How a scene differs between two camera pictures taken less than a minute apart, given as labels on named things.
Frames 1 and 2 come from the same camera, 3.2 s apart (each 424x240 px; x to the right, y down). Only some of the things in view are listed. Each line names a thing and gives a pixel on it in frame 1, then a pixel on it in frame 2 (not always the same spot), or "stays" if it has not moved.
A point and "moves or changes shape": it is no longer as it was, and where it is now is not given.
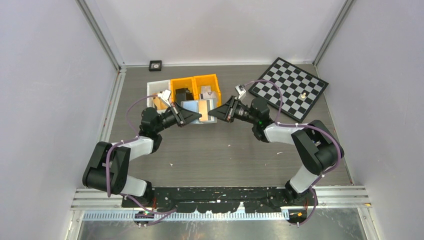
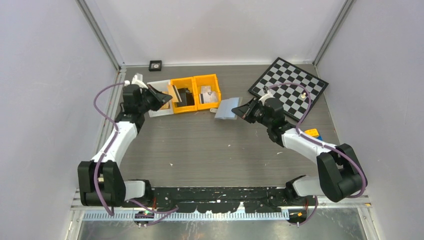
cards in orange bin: x=206 y=93 stays
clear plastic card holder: x=202 y=106 moves or changes shape
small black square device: x=155 y=65 stays
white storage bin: x=153 y=88 stays
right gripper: x=226 y=111 -> x=246 y=111
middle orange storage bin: x=189 y=83 stays
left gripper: x=183 y=116 -> x=160 y=98
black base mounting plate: x=196 y=199 stays
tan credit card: x=203 y=110 -> x=174 y=95
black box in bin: x=183 y=94 stays
